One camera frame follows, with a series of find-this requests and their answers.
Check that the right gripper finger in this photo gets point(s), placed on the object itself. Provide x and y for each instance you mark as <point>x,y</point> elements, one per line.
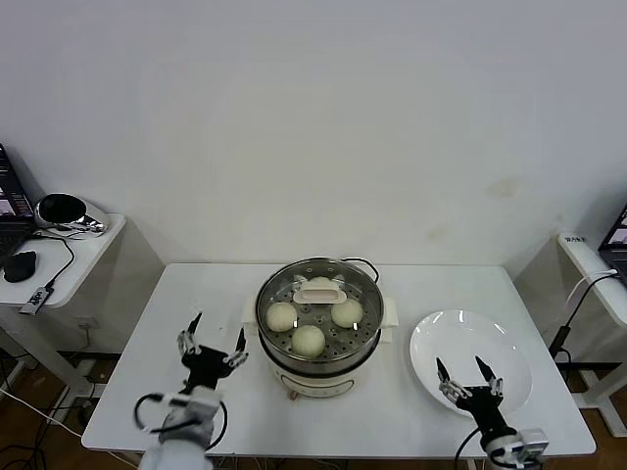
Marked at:
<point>446,379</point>
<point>487,374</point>

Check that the white side desk with mouse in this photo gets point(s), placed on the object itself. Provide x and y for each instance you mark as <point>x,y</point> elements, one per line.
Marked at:
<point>93,245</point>

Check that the white round plate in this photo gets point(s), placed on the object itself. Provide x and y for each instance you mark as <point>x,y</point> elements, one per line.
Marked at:
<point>441,338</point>

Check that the cream electric cooker base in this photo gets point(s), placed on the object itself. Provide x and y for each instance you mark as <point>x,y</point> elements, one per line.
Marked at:
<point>313,384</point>

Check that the white side desk with label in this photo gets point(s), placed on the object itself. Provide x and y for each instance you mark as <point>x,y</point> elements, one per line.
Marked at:
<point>578,254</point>

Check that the white steamed baozi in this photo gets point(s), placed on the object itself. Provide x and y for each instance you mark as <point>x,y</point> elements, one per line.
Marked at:
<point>318,281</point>
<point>347,314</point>
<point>280,315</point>
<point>307,340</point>

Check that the white table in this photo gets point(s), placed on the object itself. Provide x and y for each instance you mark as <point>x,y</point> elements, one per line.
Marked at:
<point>343,431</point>

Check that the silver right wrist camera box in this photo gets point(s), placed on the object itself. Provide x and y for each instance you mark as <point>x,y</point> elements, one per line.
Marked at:
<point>531,440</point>

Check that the chrome device with black face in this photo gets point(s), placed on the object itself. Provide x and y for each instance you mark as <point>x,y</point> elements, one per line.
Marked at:
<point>54,208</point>

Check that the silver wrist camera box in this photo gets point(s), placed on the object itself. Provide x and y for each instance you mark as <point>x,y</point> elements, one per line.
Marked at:
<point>531,440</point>
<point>193,399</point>

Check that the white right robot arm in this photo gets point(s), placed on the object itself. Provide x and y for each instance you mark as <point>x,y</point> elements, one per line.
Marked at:
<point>504,451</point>

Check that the black computer mouse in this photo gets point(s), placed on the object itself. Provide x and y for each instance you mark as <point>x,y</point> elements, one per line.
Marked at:
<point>19,267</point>

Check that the white wall outlet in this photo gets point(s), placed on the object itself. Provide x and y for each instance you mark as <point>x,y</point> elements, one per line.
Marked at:
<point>85,323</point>

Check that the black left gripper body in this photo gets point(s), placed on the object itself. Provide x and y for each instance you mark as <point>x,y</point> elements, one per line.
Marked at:
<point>208,364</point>

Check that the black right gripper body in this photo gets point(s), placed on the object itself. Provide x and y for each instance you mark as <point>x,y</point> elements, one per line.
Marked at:
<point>482,406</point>

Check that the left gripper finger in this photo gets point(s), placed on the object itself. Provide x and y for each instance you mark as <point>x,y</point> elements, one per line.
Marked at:
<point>241,348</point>
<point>188,340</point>

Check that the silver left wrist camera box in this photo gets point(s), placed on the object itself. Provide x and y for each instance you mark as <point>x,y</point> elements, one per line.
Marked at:
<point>193,399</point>

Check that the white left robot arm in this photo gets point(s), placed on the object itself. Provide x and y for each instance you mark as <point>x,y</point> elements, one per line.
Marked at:
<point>176,445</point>

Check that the black laptop beside chrome device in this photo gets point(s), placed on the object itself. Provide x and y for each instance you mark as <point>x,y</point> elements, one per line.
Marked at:
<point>10,235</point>

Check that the grey usb adapter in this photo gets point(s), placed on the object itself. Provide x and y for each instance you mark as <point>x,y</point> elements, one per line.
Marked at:
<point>35,299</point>

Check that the stainless steel steamer basket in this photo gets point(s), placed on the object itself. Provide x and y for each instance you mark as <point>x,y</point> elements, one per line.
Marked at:
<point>390,309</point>

